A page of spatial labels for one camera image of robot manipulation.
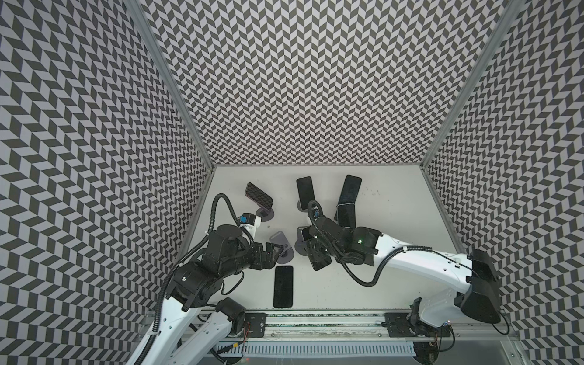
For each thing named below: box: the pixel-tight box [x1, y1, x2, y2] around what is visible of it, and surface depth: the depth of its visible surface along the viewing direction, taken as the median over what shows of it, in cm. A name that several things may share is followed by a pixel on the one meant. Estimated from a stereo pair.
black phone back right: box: [337, 174, 362, 206], surface depth 95 cm
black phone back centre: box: [296, 176, 316, 210], surface depth 98 cm
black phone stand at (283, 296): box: [272, 265, 294, 308], surface depth 82 cm
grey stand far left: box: [255, 207, 275, 223], surface depth 99 cm
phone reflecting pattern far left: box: [244, 181, 273, 210], surface depth 99 cm
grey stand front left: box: [269, 230, 295, 264], surface depth 86 cm
